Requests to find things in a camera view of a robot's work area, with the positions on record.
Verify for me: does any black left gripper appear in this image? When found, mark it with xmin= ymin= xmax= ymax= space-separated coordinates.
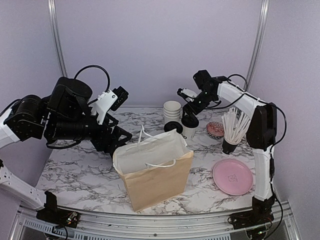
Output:
xmin=48 ymin=105 xmax=133 ymax=153

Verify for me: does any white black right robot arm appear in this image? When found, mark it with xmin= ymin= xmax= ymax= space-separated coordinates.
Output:
xmin=177 ymin=70 xmax=277 ymax=229

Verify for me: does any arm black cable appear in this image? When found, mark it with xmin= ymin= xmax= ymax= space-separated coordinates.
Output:
xmin=207 ymin=73 xmax=287 ymax=226
xmin=0 ymin=64 xmax=112 ymax=151

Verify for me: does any black cup holding straws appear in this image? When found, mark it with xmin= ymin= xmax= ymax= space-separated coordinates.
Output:
xmin=222 ymin=138 xmax=238 ymax=155

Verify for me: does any bundle of white wrapped straws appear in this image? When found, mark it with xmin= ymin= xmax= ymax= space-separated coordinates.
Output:
xmin=221 ymin=107 xmax=251 ymax=145

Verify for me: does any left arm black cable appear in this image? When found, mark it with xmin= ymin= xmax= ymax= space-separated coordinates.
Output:
xmin=0 ymin=64 xmax=112 ymax=151

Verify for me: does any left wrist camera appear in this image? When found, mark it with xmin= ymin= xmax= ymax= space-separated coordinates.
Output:
xmin=88 ymin=86 xmax=129 ymax=125

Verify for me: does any white paper coffee cup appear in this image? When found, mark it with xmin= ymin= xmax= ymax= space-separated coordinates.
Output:
xmin=182 ymin=125 xmax=198 ymax=140

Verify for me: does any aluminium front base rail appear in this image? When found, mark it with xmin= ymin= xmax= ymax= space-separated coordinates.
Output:
xmin=8 ymin=201 xmax=301 ymax=240

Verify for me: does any black coffee cup lid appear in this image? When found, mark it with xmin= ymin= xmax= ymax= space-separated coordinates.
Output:
xmin=181 ymin=115 xmax=199 ymax=129

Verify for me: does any left aluminium frame post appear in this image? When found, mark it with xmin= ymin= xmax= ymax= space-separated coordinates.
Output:
xmin=47 ymin=0 xmax=68 ymax=77

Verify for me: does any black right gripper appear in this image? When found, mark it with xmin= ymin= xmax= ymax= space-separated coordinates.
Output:
xmin=182 ymin=90 xmax=216 ymax=119

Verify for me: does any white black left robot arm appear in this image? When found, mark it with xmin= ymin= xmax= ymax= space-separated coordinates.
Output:
xmin=0 ymin=77 xmax=132 ymax=226

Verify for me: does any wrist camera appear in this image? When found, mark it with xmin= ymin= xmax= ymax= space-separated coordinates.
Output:
xmin=88 ymin=86 xmax=129 ymax=125
xmin=177 ymin=88 xmax=198 ymax=102

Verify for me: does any brown paper takeout bag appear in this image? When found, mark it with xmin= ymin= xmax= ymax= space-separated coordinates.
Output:
xmin=112 ymin=127 xmax=194 ymax=212

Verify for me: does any aluminium frame post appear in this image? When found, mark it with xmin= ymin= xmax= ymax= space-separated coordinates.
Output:
xmin=47 ymin=0 xmax=68 ymax=77
xmin=245 ymin=0 xmax=270 ymax=91

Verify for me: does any pink plastic plate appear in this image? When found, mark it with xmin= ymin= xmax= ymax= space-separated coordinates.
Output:
xmin=212 ymin=158 xmax=254 ymax=196

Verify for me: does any right aluminium frame post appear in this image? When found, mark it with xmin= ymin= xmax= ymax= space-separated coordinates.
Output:
xmin=245 ymin=0 xmax=270 ymax=91

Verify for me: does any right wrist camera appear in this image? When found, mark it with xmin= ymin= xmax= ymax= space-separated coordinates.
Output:
xmin=177 ymin=88 xmax=198 ymax=102

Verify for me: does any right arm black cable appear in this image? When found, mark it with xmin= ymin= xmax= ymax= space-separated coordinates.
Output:
xmin=207 ymin=73 xmax=287 ymax=226

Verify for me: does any stack of white paper cups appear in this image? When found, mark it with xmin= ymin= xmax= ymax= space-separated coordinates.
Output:
xmin=163 ymin=100 xmax=182 ymax=124

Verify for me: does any patterned red blue bowl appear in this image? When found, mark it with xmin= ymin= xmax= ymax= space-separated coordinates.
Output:
xmin=206 ymin=121 xmax=225 ymax=140

